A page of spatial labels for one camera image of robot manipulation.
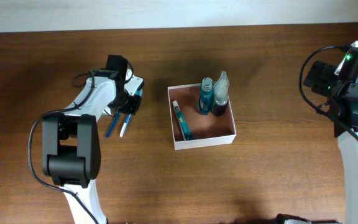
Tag black camera cable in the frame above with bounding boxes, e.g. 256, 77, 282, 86
27, 60, 135, 224
298, 45, 358, 169

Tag blue disposable razor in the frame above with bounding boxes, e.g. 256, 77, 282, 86
105, 111, 121, 138

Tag right black camera cable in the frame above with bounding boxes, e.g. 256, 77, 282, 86
298, 45, 358, 169

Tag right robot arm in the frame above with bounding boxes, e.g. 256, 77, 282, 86
298, 41, 358, 223

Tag white open cardboard box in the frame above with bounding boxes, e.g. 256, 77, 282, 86
167, 83, 237, 150

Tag left black camera cable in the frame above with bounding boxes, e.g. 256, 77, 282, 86
27, 60, 135, 224

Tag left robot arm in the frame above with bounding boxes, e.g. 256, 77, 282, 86
32, 55, 144, 223

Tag teal toothpaste tube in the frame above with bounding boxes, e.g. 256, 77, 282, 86
172, 100, 194, 141

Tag blue mouthwash bottle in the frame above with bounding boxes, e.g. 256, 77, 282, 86
198, 77, 213, 115

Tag green white soap box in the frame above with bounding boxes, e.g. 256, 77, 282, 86
103, 109, 113, 117

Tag purple hand soap pump bottle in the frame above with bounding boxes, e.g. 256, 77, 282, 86
211, 71, 229, 116

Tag blue white toothbrush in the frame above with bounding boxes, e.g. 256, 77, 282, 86
119, 89, 144, 138

